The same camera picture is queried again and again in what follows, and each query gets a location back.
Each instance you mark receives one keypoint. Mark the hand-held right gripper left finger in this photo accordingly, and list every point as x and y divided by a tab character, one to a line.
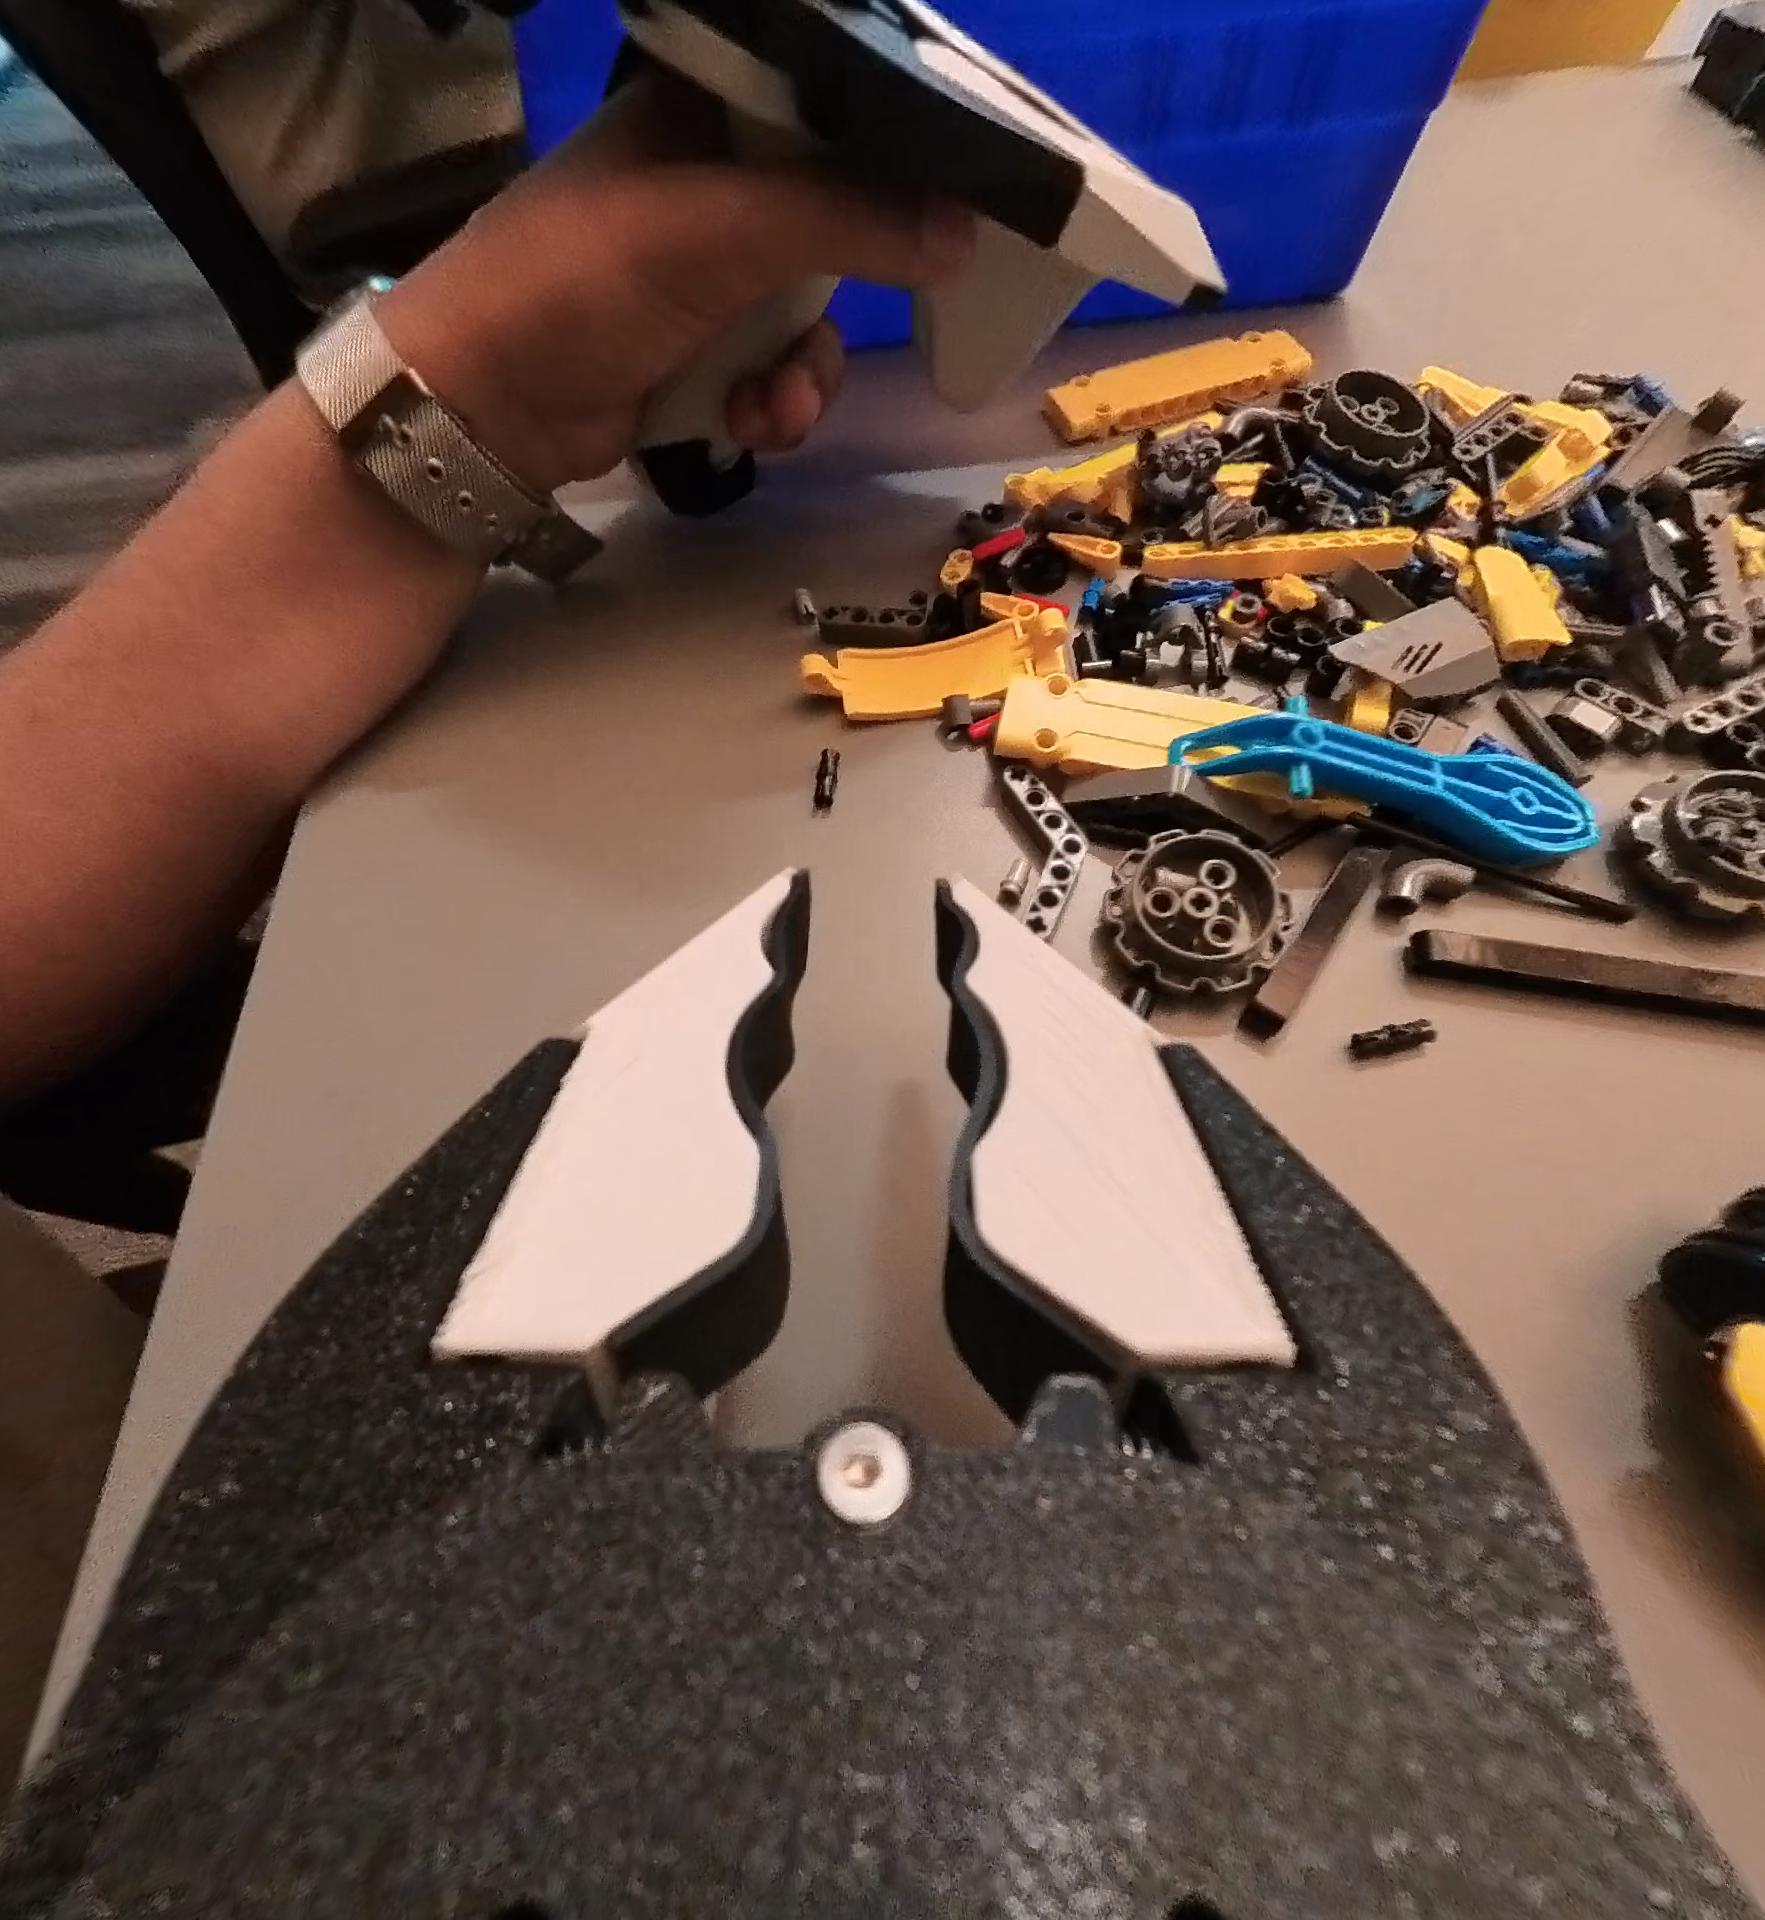
612	1201

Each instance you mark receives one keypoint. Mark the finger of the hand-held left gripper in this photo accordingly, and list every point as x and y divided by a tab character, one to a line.
1137	225

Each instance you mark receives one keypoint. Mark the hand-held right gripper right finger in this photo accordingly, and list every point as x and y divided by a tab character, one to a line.
1124	1201

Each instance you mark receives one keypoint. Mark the dark grey toothed wheel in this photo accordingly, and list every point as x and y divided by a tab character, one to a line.
1198	961

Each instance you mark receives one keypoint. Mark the pile of toy brick pieces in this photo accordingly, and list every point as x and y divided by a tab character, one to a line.
1363	414

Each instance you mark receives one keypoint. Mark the person's left forearm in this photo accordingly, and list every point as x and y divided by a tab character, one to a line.
147	751

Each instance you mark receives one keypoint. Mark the person's left hand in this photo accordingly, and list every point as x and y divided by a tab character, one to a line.
568	299

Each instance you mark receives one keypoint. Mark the blue plastic storage bin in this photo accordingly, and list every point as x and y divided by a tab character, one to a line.
1272	151

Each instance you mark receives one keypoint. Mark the yellow flat brick panel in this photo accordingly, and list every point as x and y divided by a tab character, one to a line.
1183	388
1093	729

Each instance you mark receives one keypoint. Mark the black connector pin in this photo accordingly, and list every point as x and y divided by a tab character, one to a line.
1391	1038
827	781

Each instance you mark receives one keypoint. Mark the yellow plastic bin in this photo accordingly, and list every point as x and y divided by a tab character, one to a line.
1573	32

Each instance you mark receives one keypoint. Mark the yellow curved brick panel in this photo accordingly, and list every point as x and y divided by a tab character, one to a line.
942	669

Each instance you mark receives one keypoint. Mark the cyan brick separator tool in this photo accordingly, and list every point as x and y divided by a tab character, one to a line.
1422	789

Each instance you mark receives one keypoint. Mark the long black brick beam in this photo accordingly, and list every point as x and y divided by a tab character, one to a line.
1617	980

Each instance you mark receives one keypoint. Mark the silver mesh wristwatch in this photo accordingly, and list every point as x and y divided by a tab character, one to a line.
418	437

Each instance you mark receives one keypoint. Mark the black camera battery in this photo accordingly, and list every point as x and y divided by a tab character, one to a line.
1738	61

